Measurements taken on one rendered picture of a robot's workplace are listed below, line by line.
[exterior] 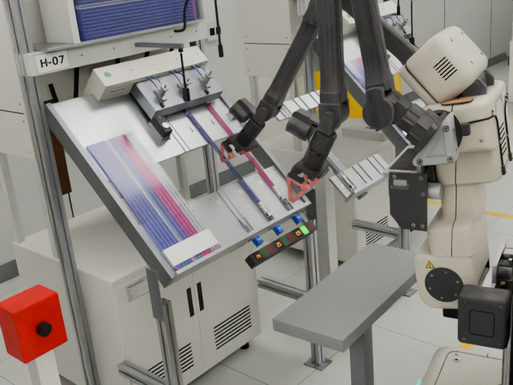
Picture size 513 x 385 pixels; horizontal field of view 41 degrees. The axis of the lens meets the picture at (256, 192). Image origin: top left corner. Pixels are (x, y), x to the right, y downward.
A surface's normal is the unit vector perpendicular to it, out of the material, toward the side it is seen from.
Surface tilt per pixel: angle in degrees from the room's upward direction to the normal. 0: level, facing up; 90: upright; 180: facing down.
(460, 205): 90
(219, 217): 44
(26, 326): 90
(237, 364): 0
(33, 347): 90
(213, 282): 90
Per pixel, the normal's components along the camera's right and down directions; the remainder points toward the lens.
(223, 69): 0.75, 0.16
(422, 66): -0.46, 0.34
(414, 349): -0.09, -0.94
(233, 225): 0.46, -0.56
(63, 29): -0.66, 0.31
